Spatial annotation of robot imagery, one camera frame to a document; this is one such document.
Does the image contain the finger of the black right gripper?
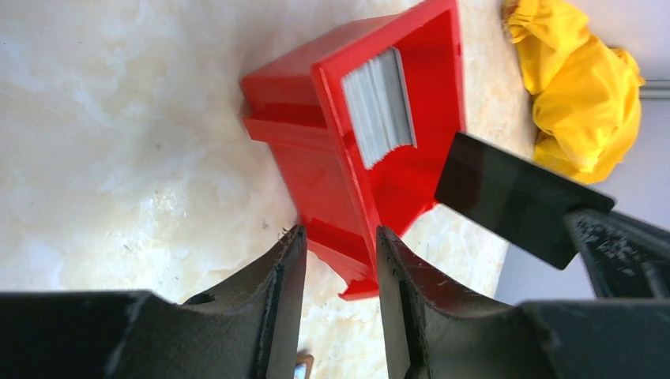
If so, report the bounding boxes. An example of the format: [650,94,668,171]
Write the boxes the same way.
[564,209,669,299]

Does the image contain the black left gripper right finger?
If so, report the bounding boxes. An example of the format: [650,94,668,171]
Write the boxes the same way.
[376,227,669,378]

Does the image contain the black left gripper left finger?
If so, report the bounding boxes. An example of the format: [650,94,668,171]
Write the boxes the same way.
[1,226,307,378]

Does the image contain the black credit card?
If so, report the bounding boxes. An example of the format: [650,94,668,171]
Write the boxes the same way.
[435,133,615,269]

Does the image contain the red plastic bin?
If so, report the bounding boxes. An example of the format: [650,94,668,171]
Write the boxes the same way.
[241,1,466,301]

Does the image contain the grey cards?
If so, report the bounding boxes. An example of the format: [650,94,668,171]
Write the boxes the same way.
[341,47,417,170]

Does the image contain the brown leather card holder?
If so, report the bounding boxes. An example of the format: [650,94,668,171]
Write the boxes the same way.
[293,354,314,379]

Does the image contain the yellow crumpled cloth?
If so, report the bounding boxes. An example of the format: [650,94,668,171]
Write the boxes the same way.
[503,1,645,185]

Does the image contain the aluminium frame rail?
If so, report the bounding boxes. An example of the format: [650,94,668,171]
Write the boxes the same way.
[639,80,670,100]

